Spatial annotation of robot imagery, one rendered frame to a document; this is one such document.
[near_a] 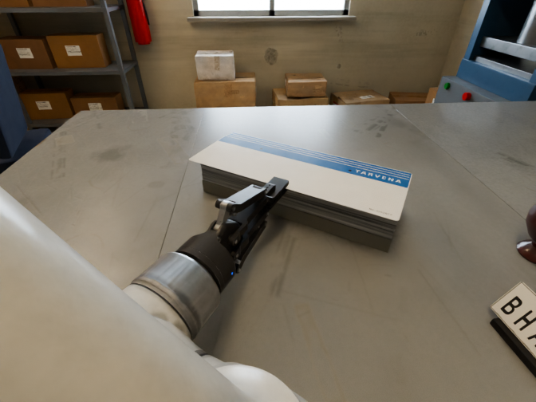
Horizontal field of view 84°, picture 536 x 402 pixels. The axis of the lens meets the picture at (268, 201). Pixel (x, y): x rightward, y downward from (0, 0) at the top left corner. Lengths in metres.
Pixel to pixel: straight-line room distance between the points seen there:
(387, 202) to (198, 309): 0.33
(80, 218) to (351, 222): 0.52
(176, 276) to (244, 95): 2.82
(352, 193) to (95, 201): 0.53
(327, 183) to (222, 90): 2.61
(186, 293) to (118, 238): 0.31
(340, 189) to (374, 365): 0.26
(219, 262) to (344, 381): 0.20
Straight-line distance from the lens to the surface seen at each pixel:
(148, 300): 0.32
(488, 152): 1.03
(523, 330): 0.52
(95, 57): 3.37
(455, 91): 2.53
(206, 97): 3.12
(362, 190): 0.53
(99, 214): 0.70
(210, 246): 0.36
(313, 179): 0.54
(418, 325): 0.49
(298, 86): 3.13
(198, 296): 0.33
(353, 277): 0.51
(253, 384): 0.22
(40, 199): 0.81
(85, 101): 3.54
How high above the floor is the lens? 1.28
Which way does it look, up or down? 36 degrees down
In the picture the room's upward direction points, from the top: straight up
